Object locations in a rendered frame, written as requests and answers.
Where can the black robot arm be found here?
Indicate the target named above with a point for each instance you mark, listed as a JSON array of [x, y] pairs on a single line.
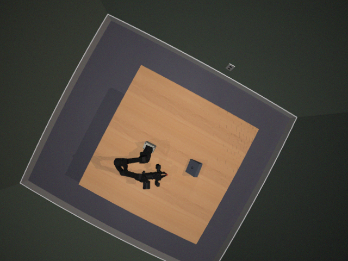
[[142, 159]]

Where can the grey sloped panel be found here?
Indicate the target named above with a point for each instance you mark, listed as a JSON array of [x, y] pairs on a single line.
[[194, 168]]

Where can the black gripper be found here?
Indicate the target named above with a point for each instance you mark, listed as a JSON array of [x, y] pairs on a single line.
[[158, 167]]

